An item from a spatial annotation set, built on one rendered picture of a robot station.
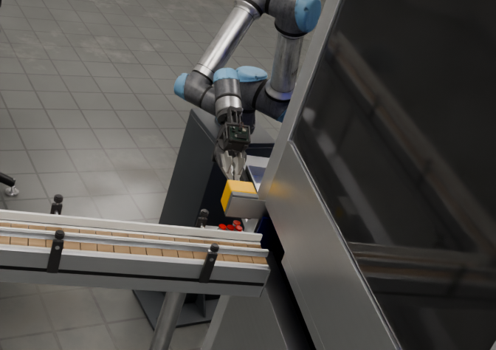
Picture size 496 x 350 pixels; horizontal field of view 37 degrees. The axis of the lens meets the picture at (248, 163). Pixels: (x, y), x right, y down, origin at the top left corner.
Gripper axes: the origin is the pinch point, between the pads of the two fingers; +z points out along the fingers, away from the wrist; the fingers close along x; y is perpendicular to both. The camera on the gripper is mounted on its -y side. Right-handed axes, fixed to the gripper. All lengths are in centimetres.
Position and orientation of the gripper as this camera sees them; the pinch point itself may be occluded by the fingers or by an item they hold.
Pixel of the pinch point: (232, 180)
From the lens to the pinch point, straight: 200.6
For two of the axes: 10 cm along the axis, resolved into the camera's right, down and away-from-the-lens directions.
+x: 9.3, 1.2, 3.5
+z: 0.9, 8.5, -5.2
